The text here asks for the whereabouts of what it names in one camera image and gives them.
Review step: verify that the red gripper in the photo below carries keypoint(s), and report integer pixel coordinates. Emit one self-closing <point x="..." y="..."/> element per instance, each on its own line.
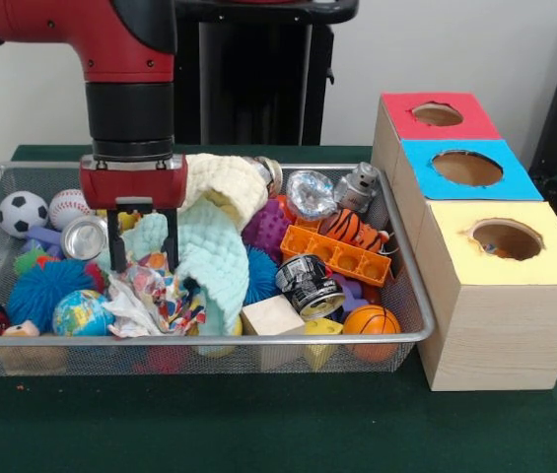
<point x="132" y="184"/>

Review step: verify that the colourful dotted cloth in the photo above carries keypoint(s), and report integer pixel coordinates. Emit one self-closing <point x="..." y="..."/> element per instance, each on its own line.
<point x="150" y="300"/>
<point x="492" y="249"/>

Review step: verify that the mint green muslin cloth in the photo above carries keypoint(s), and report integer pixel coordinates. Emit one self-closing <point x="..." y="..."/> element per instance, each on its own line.
<point x="214" y="246"/>

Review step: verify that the cream muslin cloth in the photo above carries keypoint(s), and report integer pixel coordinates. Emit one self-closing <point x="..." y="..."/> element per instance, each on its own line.
<point x="224" y="177"/>

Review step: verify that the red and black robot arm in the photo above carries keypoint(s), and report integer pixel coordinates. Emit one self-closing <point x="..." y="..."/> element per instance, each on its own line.
<point x="125" y="74"/>

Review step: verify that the wooden box with three holes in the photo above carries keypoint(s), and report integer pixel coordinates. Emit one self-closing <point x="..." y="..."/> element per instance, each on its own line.
<point x="505" y="335"/>

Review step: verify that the white toy baseball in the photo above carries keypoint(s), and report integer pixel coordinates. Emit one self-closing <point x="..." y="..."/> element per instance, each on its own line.
<point x="66" y="209"/>

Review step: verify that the globe print ball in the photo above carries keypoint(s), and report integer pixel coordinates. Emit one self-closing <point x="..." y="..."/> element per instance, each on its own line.
<point x="78" y="315"/>

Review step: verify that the blue spiky rubber ball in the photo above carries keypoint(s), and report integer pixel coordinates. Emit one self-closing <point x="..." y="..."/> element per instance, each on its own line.
<point x="46" y="290"/>

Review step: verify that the black and white soccer ball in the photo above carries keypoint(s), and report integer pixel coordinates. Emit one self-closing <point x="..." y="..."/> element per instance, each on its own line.
<point x="22" y="214"/>

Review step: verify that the crushed black drink can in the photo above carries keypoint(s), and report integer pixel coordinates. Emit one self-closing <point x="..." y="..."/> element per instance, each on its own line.
<point x="307" y="283"/>

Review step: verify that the orange toy building block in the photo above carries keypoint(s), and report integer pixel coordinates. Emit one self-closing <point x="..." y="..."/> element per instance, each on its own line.
<point x="332" y="256"/>

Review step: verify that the tiger plush toy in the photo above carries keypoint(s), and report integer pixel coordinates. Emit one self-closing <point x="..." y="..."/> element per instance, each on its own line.
<point x="352" y="226"/>

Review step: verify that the dark green tablecloth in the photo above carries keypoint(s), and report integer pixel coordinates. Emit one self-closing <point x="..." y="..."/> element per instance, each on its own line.
<point x="258" y="424"/>

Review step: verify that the orange toy basketball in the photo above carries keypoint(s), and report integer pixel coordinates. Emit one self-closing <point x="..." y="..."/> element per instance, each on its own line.
<point x="371" y="322"/>

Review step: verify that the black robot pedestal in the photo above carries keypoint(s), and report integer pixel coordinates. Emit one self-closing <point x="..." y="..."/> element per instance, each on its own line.
<point x="258" y="74"/>

